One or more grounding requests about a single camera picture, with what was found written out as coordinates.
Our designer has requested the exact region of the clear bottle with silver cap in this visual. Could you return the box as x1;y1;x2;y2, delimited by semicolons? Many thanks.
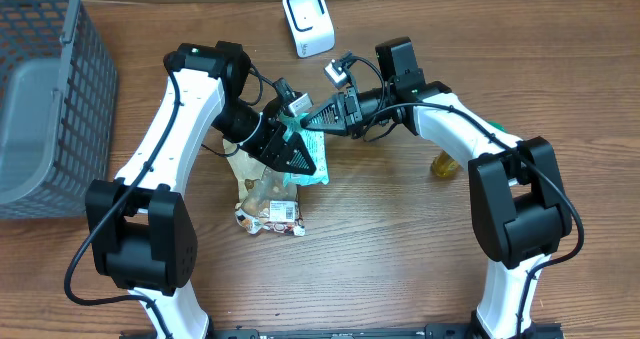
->
430;150;460;178

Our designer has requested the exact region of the grey plastic mesh basket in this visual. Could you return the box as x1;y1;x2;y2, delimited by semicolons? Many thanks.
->
1;0;119;219

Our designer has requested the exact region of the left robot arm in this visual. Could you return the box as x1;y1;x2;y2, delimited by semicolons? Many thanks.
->
64;41;316;338

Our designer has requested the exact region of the light green snack packet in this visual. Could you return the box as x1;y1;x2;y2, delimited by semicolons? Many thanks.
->
279;114;330;186

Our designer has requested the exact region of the brown white wrapper packet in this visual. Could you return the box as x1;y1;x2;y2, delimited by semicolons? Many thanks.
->
234;200;306;236

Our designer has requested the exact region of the brown Pantree pouch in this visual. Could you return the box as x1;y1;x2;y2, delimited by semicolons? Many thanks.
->
223;139;298;215

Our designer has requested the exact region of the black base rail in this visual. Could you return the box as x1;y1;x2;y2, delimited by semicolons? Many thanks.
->
119;323;566;339

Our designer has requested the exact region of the green lid white jar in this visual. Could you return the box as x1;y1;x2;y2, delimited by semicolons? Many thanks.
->
488;121;508;133

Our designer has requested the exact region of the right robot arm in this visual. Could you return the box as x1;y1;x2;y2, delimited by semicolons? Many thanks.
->
302;37;575;338

